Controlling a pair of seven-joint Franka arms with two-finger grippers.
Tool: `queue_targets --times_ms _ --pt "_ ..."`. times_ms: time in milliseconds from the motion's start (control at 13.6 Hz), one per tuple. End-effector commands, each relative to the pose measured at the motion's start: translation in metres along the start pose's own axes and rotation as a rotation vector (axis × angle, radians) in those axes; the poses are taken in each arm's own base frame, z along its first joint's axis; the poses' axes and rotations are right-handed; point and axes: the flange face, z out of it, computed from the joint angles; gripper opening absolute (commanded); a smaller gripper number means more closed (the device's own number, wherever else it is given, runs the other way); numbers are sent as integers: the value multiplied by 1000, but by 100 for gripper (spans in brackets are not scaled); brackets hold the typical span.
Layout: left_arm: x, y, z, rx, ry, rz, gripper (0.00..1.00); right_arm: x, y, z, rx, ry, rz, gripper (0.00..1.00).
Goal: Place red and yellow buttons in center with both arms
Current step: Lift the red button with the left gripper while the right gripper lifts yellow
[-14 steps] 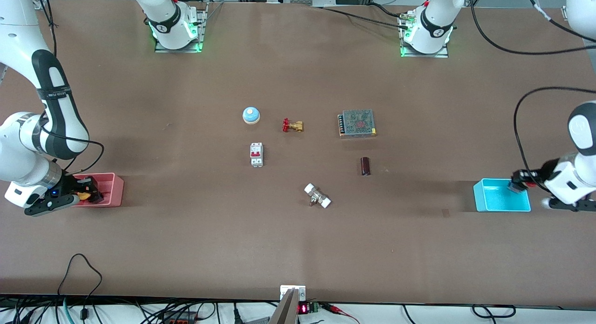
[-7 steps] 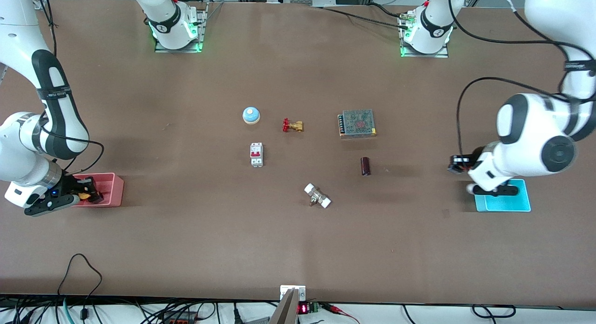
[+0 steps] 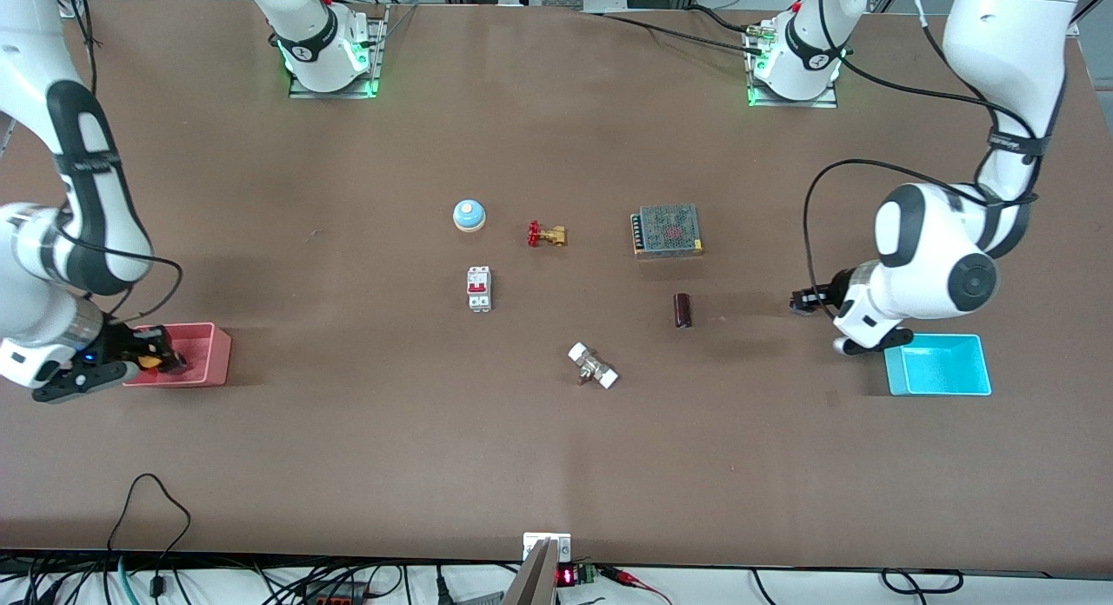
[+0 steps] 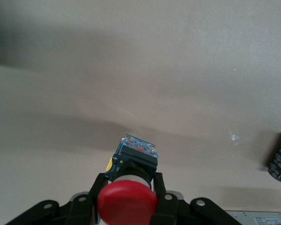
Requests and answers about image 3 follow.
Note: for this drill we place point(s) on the white metal pipe fitting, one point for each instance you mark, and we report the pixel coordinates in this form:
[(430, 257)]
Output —
[(591, 366)]

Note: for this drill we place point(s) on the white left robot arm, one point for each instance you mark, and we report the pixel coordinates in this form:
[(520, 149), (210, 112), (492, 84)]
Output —
[(922, 266)]

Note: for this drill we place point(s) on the pink plastic bin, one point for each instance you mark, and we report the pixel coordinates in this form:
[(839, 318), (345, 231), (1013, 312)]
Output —
[(209, 353)]

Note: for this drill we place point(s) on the blue call bell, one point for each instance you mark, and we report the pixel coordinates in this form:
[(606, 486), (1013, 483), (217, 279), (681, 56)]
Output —
[(469, 214)]

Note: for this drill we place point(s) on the aluminium corner bracket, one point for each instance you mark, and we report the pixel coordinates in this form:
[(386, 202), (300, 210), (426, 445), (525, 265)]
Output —
[(1074, 27)]

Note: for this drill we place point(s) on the red clip lead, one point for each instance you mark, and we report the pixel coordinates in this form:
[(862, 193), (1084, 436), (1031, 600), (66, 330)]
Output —
[(630, 577)]

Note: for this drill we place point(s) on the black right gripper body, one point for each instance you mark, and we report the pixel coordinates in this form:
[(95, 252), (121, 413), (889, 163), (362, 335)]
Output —
[(122, 341)]

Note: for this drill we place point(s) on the cyan plastic bin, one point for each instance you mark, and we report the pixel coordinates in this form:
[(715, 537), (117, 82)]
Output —
[(948, 370)]

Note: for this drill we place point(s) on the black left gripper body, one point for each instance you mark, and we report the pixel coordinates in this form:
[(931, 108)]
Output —
[(833, 290)]

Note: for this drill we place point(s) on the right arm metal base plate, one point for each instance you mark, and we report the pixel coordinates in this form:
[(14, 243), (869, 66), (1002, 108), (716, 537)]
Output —
[(376, 66)]

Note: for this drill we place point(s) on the white circuit breaker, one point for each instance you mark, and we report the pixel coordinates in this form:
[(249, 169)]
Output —
[(479, 292)]

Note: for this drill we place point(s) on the black orange power strip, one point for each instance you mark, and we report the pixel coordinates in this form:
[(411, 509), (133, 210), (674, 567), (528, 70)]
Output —
[(335, 598)]

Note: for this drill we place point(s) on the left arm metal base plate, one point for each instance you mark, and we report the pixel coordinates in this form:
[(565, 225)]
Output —
[(826, 101)]

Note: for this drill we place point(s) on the red digit display module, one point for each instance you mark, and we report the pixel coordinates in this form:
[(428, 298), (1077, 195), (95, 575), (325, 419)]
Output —
[(565, 576)]

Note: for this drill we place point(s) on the dark red capacitor cylinder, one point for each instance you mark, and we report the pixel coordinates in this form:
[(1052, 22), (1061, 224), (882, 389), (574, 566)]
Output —
[(683, 311)]

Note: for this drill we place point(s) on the metal mesh power supply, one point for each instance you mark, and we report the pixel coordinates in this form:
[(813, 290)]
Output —
[(669, 231)]

